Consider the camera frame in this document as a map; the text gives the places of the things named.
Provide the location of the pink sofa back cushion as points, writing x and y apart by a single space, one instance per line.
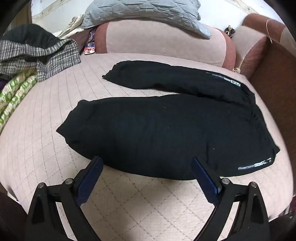
161 41

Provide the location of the cream tassel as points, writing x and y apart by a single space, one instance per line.
237 70

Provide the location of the brown wooden side panel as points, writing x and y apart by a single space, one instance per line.
277 92

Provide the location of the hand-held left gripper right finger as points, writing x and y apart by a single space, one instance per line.
205 180

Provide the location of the grey quilted blanket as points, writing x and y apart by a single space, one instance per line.
138 11

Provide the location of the black pants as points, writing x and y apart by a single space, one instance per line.
150 129

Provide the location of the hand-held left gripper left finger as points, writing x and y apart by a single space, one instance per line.
90 180

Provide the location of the grey tweed jacket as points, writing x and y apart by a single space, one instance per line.
23 51

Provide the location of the green patterned cloth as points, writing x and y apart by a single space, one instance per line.
13 92

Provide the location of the cream floral cloth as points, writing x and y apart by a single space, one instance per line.
71 26

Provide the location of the small dark bow clip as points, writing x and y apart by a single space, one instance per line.
229 31

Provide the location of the colourful snack packet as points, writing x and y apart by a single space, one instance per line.
89 47

